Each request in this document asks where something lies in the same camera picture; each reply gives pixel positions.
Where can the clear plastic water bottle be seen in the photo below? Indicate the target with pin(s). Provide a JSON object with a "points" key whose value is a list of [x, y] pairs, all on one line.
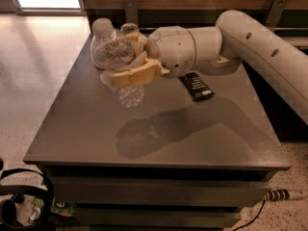
{"points": [[110, 50]]}

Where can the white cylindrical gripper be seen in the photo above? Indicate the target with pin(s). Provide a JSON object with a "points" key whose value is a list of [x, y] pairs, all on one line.
{"points": [[174, 50]]}

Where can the metal wall bracket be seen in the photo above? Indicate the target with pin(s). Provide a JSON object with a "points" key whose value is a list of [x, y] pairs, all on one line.
{"points": [[274, 13], [131, 11]]}

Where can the black white striped handle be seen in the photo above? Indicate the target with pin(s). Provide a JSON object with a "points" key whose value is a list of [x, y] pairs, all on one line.
{"points": [[281, 195]]}

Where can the white soda can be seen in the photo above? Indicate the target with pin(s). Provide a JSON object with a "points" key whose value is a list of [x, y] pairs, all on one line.
{"points": [[129, 28]]}

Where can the grey drawer cabinet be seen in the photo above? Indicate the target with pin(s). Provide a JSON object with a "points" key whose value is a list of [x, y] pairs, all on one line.
{"points": [[169, 164]]}

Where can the green chip bag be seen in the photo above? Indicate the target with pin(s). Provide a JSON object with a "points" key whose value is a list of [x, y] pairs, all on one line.
{"points": [[58, 207]]}

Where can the right metal wall bracket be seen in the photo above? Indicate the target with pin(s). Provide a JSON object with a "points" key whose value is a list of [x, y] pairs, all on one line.
{"points": [[274, 13]]}

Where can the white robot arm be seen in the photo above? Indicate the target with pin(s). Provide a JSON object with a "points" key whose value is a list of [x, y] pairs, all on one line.
{"points": [[219, 50]]}

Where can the left metal wall bracket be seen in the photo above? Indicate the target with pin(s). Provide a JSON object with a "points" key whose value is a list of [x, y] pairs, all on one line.
{"points": [[131, 11]]}

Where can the wooden wall shelf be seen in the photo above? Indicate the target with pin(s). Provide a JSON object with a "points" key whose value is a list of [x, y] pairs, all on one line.
{"points": [[298, 42]]}

